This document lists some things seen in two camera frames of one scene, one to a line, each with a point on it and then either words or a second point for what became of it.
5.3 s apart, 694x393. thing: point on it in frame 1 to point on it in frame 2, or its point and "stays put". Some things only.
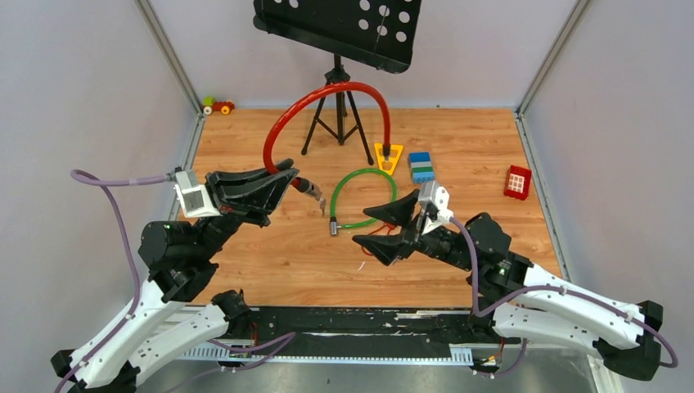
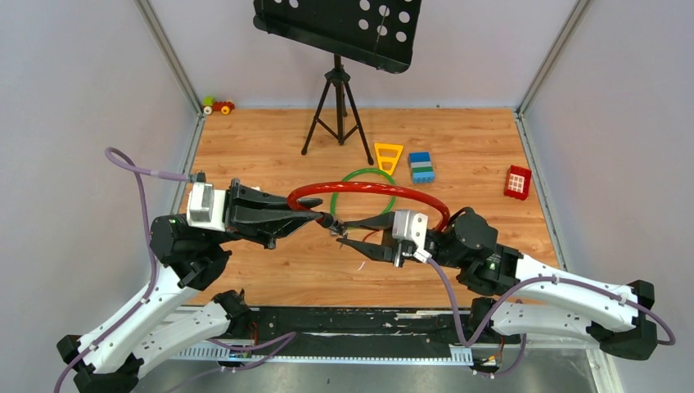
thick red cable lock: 297,182 to 295,210
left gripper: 251,195 to 259,214
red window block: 518,182 stays put
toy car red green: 209,106 stays put
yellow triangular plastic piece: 395,151 stays put
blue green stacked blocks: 421,167 stays put
